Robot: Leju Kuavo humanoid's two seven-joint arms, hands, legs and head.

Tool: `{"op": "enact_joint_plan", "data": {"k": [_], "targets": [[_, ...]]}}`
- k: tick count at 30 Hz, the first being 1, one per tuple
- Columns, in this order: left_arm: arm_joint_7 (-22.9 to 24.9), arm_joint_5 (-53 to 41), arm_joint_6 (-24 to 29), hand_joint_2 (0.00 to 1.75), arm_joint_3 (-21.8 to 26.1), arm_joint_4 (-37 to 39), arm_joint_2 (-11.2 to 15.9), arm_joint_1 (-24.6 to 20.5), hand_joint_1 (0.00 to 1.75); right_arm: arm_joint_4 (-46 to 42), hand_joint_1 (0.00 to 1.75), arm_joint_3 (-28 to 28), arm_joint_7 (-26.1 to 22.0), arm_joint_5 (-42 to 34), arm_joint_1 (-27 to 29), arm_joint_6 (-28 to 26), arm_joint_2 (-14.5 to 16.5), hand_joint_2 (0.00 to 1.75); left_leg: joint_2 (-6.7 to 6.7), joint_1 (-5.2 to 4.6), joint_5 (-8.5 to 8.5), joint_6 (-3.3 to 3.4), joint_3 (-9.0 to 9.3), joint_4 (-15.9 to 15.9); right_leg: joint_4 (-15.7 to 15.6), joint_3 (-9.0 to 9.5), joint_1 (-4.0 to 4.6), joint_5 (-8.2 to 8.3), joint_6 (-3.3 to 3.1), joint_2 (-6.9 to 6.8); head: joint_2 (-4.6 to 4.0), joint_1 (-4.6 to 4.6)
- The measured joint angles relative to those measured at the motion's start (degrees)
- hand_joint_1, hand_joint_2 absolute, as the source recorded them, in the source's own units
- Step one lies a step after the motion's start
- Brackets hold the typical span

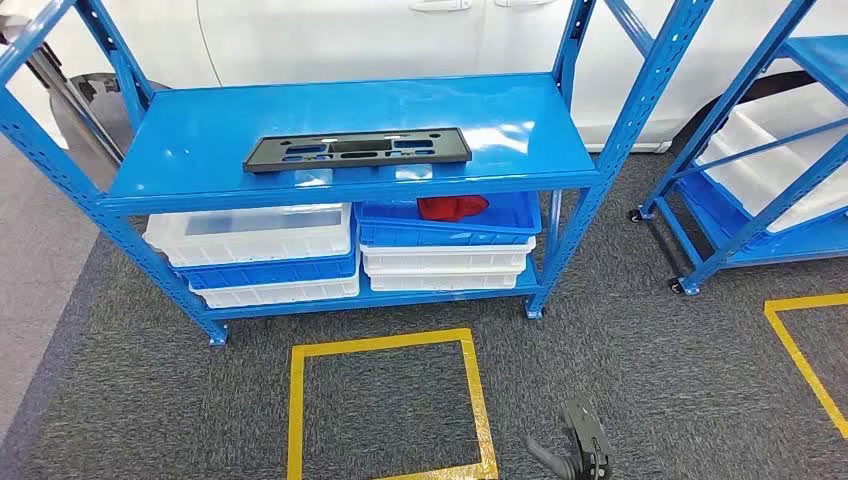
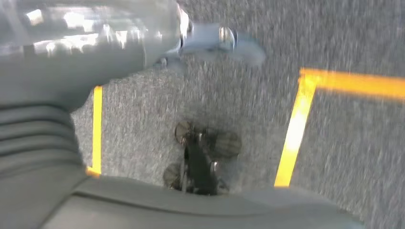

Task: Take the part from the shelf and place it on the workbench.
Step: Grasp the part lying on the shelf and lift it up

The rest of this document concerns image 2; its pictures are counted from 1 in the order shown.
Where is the yellow floor tape square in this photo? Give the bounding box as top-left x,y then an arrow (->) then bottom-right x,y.
273,67 -> 405,188
85,85 -> 104,178

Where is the black wheeled base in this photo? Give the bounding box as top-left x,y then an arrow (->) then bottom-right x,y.
162,120 -> 243,197

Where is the grey robot body shell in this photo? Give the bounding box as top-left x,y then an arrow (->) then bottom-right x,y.
39,175 -> 366,229

